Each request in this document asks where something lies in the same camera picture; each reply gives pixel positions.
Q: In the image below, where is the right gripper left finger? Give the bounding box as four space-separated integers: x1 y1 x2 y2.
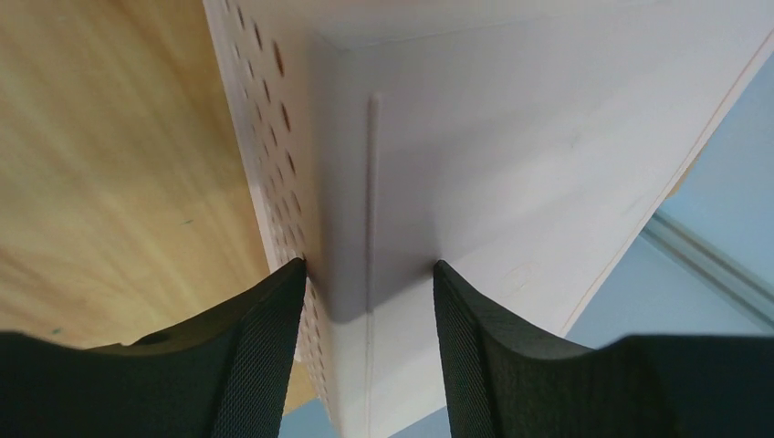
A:
1 258 307 437

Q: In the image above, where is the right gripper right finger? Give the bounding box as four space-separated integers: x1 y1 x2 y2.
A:
433 261 773 437

